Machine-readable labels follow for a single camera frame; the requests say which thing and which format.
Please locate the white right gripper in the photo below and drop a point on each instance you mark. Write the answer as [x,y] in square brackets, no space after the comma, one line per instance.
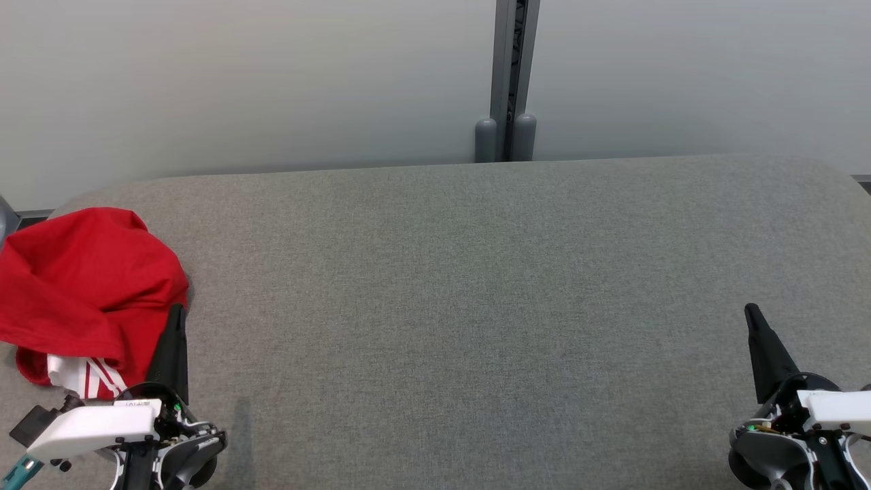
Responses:
[840,412]

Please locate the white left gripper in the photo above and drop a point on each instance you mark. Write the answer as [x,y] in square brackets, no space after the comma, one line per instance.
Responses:
[95,425]

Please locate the red white Bulls shorts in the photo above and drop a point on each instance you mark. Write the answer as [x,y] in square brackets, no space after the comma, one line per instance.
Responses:
[81,272]

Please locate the grey partition post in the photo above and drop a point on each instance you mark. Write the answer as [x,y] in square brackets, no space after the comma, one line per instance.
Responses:
[507,61]

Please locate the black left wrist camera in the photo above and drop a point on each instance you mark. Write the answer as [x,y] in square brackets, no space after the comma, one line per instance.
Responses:
[27,425]

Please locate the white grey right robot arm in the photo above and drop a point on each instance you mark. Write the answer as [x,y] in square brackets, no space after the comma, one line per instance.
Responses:
[769,456]

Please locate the red white Bulls shirt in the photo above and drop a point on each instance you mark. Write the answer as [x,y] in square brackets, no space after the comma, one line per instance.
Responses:
[68,374]

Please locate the grey cylinder bumper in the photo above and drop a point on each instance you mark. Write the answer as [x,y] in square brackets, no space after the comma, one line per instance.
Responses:
[524,136]
[486,139]

